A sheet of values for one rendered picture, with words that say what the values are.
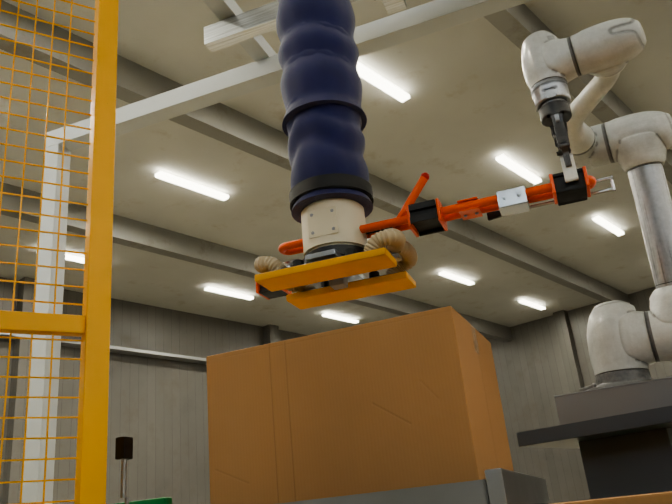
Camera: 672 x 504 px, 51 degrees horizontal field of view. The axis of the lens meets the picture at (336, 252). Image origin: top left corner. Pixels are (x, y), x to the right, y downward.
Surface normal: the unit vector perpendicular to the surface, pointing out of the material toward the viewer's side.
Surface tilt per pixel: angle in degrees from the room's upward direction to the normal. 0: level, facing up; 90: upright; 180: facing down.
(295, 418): 90
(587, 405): 90
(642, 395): 90
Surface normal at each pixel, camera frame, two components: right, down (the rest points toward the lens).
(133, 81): 0.74, -0.31
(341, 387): -0.40, -0.30
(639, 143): -0.40, -0.06
